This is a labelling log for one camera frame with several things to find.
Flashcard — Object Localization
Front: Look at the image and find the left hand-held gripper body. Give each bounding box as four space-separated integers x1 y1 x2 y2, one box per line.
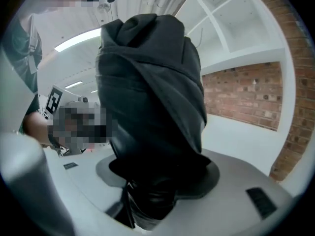
45 84 111 148

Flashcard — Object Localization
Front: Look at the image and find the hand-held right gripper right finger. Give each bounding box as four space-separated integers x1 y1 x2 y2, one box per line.
152 148 294 236

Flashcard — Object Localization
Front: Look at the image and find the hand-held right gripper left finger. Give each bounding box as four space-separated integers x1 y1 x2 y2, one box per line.
43 147 130 228

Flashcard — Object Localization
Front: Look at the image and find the black cloth bundle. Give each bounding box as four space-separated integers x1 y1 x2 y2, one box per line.
94 13 221 231

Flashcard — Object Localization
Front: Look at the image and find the person's left forearm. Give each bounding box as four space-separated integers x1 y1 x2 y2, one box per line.
23 111 59 149

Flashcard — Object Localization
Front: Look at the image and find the rectangular ceiling light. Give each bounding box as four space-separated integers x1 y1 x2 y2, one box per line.
64 80 84 89
54 28 102 53

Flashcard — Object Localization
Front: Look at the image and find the person's dark shirt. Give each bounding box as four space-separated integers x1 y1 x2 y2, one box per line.
3 14 43 118

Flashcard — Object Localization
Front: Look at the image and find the round grey ceiling fixture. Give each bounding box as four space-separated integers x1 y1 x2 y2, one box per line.
96 1 111 13

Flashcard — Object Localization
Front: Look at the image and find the white hutch shelf unit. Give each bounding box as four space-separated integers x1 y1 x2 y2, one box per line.
173 0 297 134

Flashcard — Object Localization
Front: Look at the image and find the grey chest strap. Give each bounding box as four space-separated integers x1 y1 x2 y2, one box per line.
28 15 42 75

